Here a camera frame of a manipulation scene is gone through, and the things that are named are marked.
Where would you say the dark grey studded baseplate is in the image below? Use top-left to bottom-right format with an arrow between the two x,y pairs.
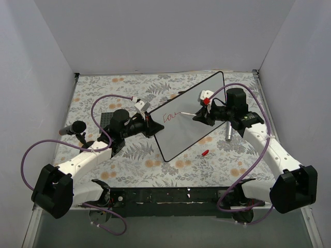
99,112 -> 114,134

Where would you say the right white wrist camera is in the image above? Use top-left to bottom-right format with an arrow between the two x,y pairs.
198,90 -> 214,113

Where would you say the white marker pen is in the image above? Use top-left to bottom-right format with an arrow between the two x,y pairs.
180,112 -> 196,116

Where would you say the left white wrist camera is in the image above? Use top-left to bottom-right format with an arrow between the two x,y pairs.
131,97 -> 151,119

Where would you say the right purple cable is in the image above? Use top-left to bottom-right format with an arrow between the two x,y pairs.
208,84 -> 275,225

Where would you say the black microphone with red ring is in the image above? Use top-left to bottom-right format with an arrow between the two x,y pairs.
58,120 -> 86,136

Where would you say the white board with black frame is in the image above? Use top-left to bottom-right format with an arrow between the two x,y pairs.
150,71 -> 225,162

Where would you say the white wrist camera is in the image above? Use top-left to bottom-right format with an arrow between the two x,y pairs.
198,90 -> 214,113
131,97 -> 151,119

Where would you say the floral patterned table mat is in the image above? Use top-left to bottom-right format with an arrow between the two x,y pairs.
66,72 -> 274,188

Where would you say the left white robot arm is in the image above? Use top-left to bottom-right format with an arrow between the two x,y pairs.
32,110 -> 164,219

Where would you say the red marker cap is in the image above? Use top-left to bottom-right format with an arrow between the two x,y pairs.
202,150 -> 209,156

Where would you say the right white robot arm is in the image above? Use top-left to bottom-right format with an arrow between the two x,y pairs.
193,87 -> 318,213

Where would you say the black front mounting rail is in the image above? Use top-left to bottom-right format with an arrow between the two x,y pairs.
103,186 -> 264,219

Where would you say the silver microphone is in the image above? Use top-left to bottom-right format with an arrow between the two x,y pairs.
225,121 -> 233,142

